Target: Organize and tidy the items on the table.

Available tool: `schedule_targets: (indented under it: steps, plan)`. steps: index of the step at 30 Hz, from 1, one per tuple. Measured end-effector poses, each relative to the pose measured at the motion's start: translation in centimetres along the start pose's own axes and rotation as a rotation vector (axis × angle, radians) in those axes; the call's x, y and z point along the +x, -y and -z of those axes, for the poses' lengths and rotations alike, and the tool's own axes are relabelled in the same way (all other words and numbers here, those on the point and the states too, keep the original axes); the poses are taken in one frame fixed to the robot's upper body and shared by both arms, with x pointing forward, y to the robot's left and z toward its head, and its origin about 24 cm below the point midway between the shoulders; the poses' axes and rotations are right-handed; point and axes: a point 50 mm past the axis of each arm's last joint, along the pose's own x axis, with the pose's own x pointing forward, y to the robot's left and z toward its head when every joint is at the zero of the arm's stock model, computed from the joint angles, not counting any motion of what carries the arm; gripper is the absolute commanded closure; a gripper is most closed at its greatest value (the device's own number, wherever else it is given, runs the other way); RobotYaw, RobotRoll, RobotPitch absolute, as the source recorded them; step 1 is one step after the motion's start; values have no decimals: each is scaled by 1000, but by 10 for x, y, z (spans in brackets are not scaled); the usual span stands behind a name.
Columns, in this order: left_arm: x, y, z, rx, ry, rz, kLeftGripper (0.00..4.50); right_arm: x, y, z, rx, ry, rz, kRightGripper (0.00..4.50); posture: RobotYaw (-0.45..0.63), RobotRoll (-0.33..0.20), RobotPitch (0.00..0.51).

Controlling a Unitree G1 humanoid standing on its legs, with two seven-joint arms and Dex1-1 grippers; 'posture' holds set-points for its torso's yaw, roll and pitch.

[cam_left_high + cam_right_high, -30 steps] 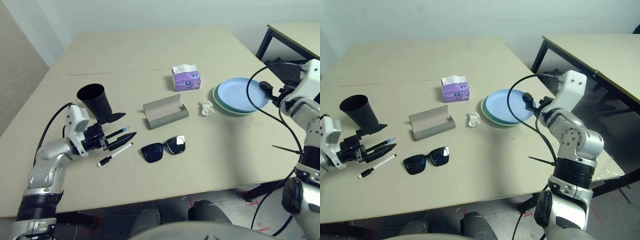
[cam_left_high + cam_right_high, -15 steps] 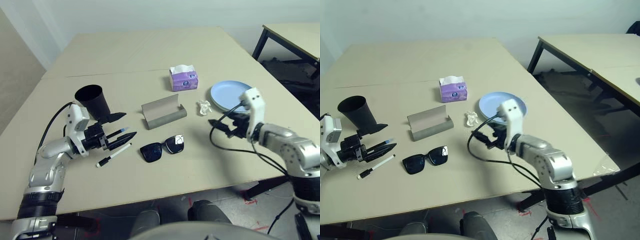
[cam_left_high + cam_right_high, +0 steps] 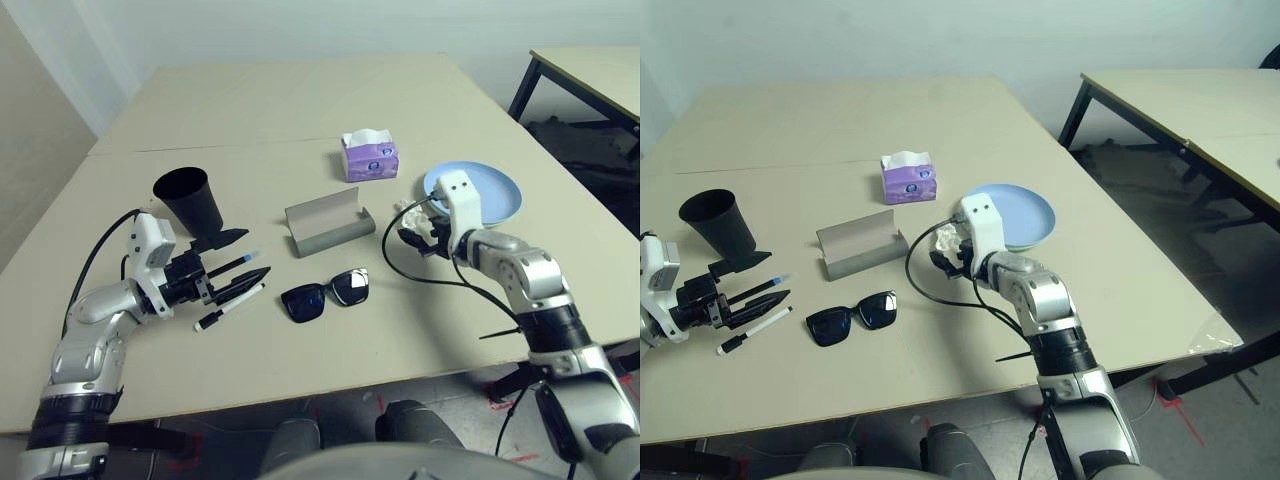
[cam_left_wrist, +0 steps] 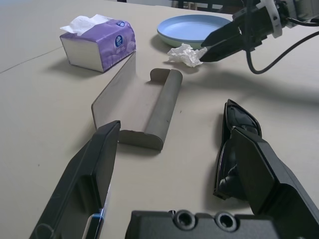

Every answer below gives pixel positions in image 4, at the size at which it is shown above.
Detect beige table black legs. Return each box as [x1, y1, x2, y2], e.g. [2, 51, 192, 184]
[171, 0, 225, 11]

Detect purple tissue pack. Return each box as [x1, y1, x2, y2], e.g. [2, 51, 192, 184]
[59, 14, 137, 73]

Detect white tissue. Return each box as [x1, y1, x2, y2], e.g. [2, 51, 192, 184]
[167, 43, 208, 68]

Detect blue plate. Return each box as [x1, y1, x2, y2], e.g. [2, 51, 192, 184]
[157, 14, 232, 42]

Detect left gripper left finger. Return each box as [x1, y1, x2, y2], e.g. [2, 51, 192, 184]
[29, 120, 122, 239]

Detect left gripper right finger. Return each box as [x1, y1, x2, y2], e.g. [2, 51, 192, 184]
[230, 126, 319, 220]

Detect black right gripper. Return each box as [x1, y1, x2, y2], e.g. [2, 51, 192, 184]
[199, 6, 274, 62]

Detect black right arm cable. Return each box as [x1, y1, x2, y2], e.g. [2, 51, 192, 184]
[245, 32, 319, 74]

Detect grey glasses case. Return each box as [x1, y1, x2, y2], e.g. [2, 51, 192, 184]
[91, 52, 184, 152]

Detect green plate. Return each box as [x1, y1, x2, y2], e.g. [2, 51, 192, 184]
[157, 31, 207, 47]

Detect black sunglasses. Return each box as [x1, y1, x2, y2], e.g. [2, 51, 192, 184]
[213, 99, 262, 200]

